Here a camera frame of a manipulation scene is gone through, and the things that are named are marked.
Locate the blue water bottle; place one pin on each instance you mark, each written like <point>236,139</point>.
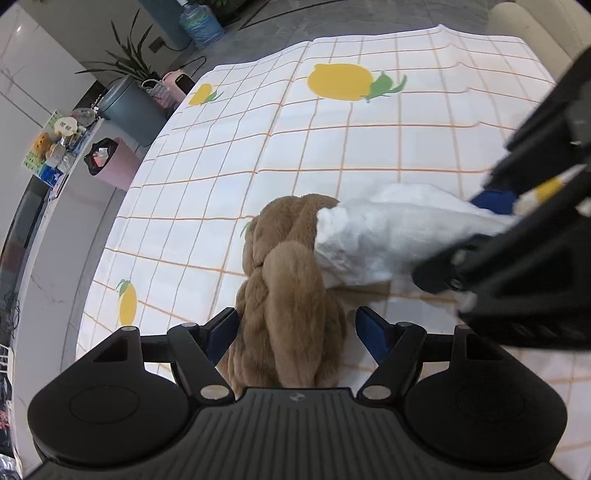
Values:
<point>199,23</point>

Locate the pink waste bin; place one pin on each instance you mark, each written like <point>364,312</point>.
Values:
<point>113,162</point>

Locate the grey trash can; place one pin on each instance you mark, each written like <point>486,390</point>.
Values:
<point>133,110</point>

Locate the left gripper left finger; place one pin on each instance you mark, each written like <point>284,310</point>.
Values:
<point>197,350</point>

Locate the teddy bear decoration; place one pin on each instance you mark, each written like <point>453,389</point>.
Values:
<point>55,148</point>

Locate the checked lemon tablecloth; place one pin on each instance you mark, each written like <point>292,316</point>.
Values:
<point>339,116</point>

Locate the brown plush toy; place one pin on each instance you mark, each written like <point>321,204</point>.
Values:
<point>292,329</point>

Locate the potted green plant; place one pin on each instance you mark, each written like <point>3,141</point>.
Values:
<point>130,61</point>

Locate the white cloth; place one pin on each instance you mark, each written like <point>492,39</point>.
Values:
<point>383,236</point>

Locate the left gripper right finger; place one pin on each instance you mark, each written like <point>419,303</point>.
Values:
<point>395,348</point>

